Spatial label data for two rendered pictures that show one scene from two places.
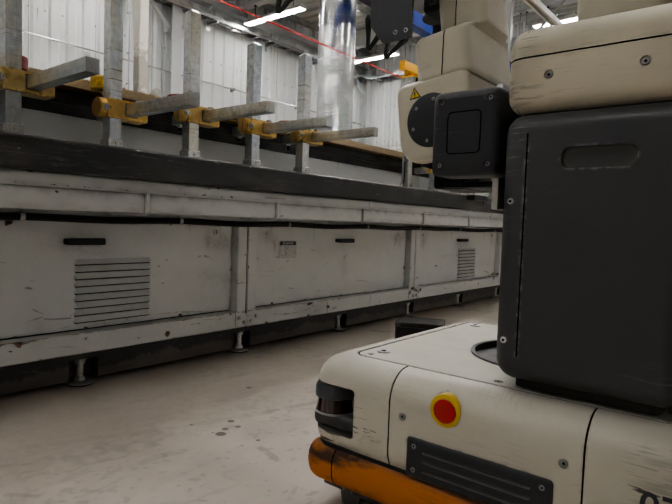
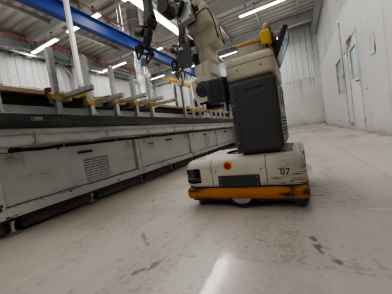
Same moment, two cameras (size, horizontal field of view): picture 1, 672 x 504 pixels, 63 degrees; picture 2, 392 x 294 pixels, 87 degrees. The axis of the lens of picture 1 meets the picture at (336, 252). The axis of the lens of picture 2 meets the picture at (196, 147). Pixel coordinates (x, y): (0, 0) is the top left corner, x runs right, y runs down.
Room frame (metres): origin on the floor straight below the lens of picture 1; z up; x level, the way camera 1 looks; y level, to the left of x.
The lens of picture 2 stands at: (-0.25, 0.22, 0.43)
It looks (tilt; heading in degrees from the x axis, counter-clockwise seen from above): 3 degrees down; 348
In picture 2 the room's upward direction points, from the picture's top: 9 degrees counter-clockwise
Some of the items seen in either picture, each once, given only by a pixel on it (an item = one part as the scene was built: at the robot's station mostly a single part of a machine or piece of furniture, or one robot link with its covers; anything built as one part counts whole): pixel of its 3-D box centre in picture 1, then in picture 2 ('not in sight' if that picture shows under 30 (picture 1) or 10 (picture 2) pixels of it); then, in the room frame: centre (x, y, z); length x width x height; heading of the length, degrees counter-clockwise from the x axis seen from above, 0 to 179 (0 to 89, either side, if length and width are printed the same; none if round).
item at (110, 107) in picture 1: (120, 110); (93, 102); (1.50, 0.60, 0.80); 0.14 x 0.06 x 0.05; 141
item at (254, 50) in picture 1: (252, 115); (135, 99); (1.87, 0.30, 0.87); 0.04 x 0.04 x 0.48; 51
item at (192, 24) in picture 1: (191, 91); (114, 93); (1.68, 0.45, 0.90); 0.04 x 0.04 x 0.48; 51
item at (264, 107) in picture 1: (219, 115); (126, 100); (1.66, 0.36, 0.83); 0.43 x 0.03 x 0.04; 51
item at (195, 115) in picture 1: (196, 116); (117, 101); (1.70, 0.44, 0.83); 0.14 x 0.06 x 0.05; 141
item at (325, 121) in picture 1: (279, 128); (144, 102); (1.85, 0.20, 0.83); 0.43 x 0.03 x 0.04; 51
